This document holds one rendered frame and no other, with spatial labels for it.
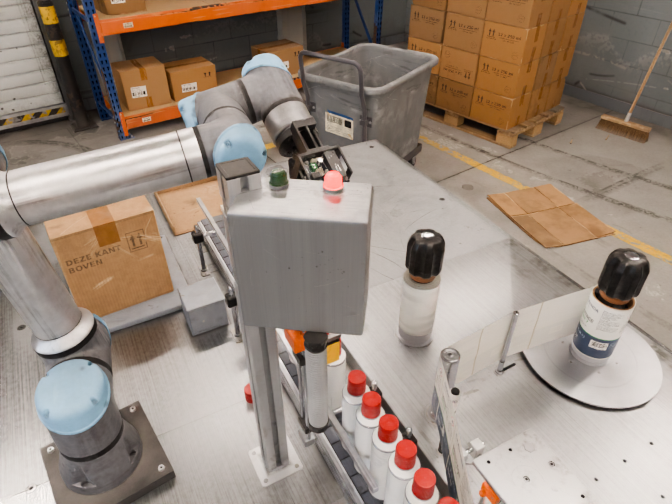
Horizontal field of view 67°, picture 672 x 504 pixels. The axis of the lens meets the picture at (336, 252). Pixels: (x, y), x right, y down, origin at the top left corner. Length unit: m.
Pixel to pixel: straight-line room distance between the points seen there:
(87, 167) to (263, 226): 0.26
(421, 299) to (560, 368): 0.36
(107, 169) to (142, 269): 0.72
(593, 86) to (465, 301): 4.35
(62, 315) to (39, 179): 0.36
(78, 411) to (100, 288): 0.51
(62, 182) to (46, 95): 4.43
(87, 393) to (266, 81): 0.61
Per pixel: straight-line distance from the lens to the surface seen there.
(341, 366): 1.01
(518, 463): 0.80
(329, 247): 0.62
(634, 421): 1.28
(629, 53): 5.40
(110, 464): 1.12
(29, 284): 1.00
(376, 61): 3.89
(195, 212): 1.86
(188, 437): 1.20
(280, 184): 0.65
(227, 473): 1.14
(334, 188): 0.64
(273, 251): 0.63
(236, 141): 0.72
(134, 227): 1.36
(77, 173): 0.75
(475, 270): 1.51
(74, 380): 1.03
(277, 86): 0.87
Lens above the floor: 1.80
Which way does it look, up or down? 37 degrees down
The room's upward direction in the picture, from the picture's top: straight up
